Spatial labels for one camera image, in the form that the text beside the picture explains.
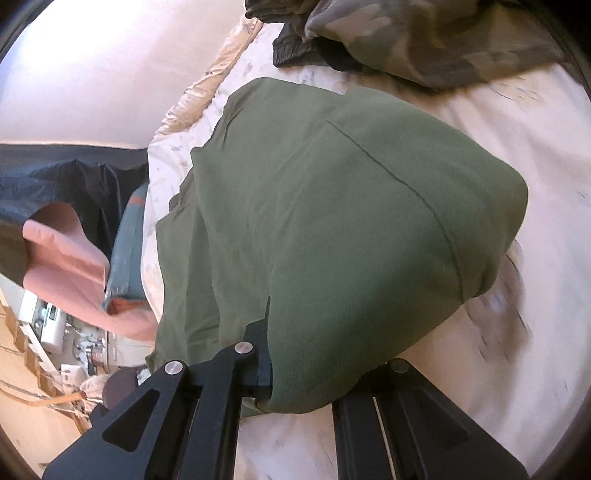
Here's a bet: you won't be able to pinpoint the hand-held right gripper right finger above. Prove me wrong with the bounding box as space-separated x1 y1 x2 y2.
331 358 528 480

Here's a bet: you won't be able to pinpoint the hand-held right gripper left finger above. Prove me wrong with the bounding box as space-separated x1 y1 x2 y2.
41 295 274 480

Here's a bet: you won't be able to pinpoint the olive green pants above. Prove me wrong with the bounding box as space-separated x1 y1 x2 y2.
145 76 529 416

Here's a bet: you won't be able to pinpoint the camouflage pants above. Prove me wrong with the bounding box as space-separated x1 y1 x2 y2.
244 0 571 89

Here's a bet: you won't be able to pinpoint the dark brown chair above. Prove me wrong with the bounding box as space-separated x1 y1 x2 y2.
102 368 155 411

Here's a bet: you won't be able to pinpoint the blue cloth with orange trim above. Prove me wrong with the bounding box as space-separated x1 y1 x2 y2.
102 180 155 317

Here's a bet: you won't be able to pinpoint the person's pink garment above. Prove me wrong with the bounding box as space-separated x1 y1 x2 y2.
22 203 160 343

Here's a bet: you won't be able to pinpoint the white appliance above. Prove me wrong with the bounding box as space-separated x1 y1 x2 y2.
18 295 71 354

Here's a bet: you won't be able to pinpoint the person's black top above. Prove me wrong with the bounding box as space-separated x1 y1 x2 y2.
0 143 151 287

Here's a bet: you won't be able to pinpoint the white printed bedsheet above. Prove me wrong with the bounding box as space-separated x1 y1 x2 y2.
141 14 591 480

